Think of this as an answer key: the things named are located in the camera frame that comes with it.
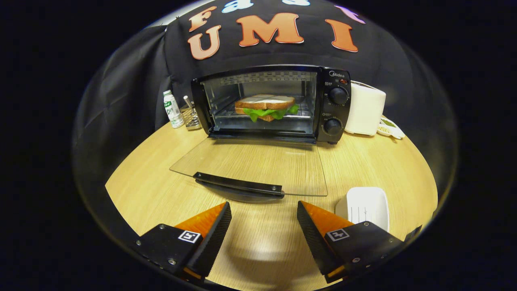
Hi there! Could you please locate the white bottle green label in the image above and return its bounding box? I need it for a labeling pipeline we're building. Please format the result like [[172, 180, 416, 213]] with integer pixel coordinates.
[[163, 90, 185, 129]]

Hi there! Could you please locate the metal wire holder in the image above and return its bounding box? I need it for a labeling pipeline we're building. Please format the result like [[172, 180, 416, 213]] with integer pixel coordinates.
[[180, 96, 202, 131]]

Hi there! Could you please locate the white rectangular plate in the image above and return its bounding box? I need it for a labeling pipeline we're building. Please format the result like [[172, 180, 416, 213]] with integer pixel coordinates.
[[335, 187, 390, 233]]

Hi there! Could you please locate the white divided dish with beans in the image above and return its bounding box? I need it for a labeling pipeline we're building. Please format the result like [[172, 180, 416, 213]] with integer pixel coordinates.
[[377, 116, 406, 140]]

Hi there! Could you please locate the black toaster oven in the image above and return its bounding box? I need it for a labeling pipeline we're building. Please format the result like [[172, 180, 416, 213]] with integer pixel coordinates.
[[170, 65, 352, 199]]

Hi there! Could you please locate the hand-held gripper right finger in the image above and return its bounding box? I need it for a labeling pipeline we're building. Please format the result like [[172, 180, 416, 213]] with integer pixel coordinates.
[[297, 200, 404, 284]]

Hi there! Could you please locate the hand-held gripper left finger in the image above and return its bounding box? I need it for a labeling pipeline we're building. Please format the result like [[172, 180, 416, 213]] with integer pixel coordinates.
[[135, 201, 233, 283]]

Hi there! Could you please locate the lettuce sandwich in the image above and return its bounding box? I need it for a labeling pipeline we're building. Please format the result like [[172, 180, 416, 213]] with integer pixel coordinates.
[[234, 94, 300, 122]]

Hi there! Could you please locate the black backdrop cloth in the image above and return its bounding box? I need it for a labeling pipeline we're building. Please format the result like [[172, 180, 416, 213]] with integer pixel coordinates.
[[73, 0, 459, 227]]

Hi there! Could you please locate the white rectangular appliance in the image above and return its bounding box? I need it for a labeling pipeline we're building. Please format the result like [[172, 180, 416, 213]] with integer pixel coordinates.
[[345, 81, 387, 136]]

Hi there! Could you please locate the dark grey panel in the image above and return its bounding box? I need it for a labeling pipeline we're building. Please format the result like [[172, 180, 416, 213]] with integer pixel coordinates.
[[404, 225, 423, 243]]

